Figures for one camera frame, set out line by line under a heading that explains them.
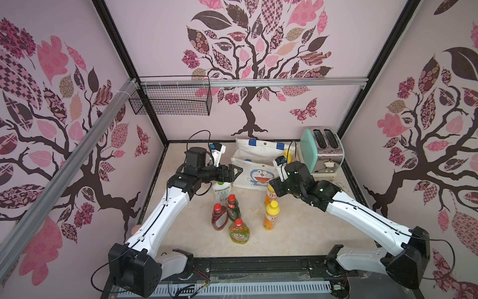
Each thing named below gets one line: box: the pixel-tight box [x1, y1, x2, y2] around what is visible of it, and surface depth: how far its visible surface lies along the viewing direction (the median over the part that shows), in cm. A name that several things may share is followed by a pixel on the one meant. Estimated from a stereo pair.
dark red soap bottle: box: [211, 203, 229, 231], surface depth 77 cm
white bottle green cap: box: [212, 181, 232, 205], surface depth 86 cm
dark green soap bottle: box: [226, 193, 243, 222], surface depth 77 cm
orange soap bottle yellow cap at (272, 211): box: [263, 199, 281, 231], surface depth 71 cm
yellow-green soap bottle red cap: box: [228, 218, 251, 245], surface depth 74 cm
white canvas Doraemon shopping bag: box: [230, 137, 300, 192], surface depth 92 cm
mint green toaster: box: [299, 127, 345, 175], surface depth 97 cm
